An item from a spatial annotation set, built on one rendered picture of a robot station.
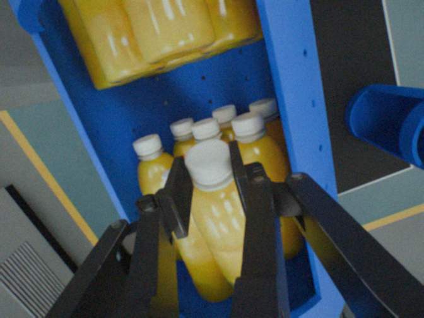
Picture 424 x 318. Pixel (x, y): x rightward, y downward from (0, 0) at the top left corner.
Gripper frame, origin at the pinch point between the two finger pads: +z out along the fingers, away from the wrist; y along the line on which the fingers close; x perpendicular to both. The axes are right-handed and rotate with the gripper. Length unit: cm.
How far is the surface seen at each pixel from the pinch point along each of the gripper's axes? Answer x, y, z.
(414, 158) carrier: -41, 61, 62
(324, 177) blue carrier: -5.4, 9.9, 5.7
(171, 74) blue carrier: 8.0, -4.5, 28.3
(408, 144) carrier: -36, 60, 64
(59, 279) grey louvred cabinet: -87, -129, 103
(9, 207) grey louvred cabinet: -33, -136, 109
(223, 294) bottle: -22.0, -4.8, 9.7
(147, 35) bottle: 11.1, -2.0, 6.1
